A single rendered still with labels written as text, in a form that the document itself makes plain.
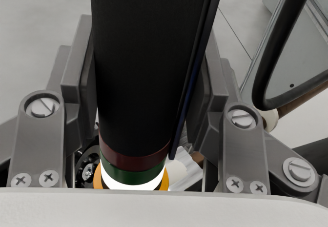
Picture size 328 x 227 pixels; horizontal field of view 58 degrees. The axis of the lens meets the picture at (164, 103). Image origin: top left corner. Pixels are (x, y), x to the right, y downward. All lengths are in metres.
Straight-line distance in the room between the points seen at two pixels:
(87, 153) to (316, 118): 0.37
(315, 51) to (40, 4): 2.44
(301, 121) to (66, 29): 2.39
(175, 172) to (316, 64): 1.14
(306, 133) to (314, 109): 0.04
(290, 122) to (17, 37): 2.40
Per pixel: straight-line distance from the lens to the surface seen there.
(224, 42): 2.81
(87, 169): 0.37
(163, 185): 0.17
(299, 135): 0.54
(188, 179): 0.21
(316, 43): 1.34
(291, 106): 0.29
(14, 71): 2.40
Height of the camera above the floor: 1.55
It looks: 47 degrees down
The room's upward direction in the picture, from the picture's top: 10 degrees clockwise
